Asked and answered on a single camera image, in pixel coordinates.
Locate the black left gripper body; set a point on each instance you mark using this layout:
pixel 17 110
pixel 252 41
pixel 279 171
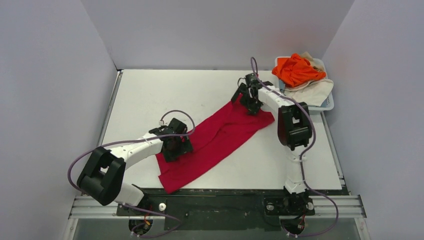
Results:
pixel 178 149

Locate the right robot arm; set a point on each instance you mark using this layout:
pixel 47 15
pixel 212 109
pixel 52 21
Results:
pixel 293 126

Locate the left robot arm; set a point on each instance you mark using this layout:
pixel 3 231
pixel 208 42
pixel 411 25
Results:
pixel 102 177

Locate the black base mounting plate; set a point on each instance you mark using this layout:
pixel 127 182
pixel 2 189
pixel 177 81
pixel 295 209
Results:
pixel 230 210

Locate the aluminium rail frame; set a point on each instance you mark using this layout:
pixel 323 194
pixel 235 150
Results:
pixel 88 220

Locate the light blue garment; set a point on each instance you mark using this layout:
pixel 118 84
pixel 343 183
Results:
pixel 281 86

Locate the cream white t-shirt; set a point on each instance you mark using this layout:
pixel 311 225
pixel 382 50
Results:
pixel 317 94

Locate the orange t-shirt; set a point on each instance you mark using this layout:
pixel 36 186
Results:
pixel 296 70

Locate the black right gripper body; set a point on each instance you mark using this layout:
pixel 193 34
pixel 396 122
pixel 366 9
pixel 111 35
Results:
pixel 247 100

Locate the red t-shirt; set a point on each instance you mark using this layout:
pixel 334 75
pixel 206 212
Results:
pixel 213 140

